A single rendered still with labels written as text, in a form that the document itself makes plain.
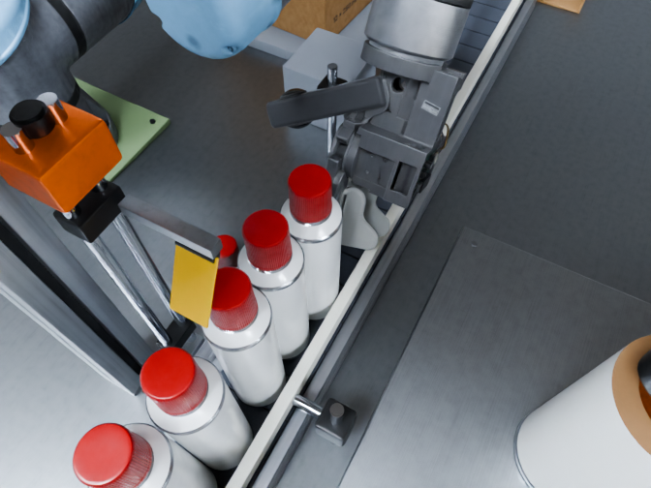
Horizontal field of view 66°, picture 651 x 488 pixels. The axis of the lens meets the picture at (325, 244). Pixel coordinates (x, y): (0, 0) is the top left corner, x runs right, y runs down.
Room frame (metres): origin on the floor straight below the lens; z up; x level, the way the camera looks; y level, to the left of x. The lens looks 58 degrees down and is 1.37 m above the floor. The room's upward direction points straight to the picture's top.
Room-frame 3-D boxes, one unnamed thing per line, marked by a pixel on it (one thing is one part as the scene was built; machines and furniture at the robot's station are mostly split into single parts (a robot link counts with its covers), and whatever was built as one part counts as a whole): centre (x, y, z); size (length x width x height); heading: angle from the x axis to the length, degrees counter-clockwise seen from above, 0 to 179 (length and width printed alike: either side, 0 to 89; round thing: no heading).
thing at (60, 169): (0.16, 0.11, 1.04); 0.10 x 0.04 x 0.33; 61
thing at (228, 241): (0.32, 0.12, 0.85); 0.03 x 0.03 x 0.03
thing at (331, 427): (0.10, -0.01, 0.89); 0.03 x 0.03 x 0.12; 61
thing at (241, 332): (0.15, 0.06, 0.98); 0.05 x 0.05 x 0.20
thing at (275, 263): (0.19, 0.04, 0.98); 0.05 x 0.05 x 0.20
